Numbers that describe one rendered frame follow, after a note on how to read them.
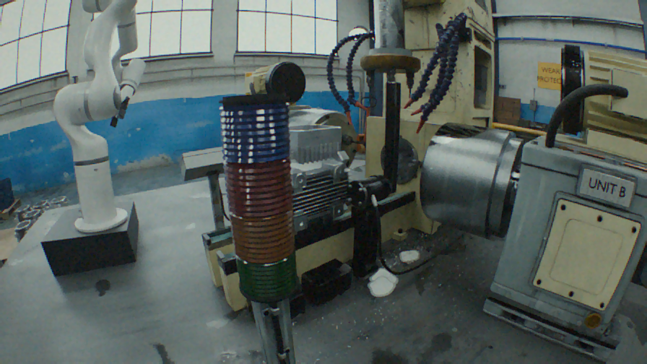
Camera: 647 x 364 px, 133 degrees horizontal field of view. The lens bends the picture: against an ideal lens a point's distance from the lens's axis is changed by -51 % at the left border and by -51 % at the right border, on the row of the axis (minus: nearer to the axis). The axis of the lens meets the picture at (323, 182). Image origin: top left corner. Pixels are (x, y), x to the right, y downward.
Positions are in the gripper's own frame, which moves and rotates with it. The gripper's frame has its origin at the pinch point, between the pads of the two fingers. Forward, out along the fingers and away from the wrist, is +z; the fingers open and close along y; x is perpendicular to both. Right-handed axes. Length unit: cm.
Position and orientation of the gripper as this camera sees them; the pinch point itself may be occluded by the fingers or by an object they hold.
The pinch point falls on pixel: (116, 120)
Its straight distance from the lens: 127.0
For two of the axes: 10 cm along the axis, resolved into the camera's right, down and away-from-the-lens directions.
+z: 0.4, 9.4, -3.5
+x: 5.0, 2.8, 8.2
